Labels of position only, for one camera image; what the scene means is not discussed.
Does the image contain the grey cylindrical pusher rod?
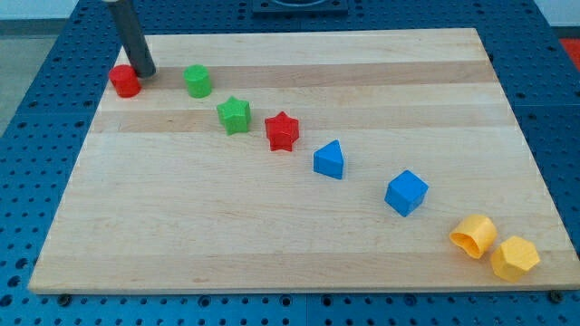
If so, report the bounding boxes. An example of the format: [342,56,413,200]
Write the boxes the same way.
[106,0,157,78]

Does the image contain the red cylinder block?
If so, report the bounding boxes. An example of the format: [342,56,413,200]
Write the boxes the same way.
[108,64,141,98]

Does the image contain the green star block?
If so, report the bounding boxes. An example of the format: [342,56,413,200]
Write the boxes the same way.
[217,96,251,135]

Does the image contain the red star block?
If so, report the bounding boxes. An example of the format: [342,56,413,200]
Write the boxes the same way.
[265,111,299,151]

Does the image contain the green cylinder block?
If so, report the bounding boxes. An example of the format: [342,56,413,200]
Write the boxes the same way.
[183,64,212,99]

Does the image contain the wooden board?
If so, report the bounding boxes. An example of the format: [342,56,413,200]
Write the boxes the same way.
[29,28,579,295]

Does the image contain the blue triangle block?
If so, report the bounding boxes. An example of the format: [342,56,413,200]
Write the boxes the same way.
[313,139,344,179]

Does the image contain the blue cube block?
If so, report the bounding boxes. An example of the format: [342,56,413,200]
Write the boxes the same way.
[384,170,429,216]

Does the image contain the yellow hexagon block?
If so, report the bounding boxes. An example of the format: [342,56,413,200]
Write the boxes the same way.
[490,235,541,283]

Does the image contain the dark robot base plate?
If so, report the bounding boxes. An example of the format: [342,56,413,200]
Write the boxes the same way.
[249,0,349,15]

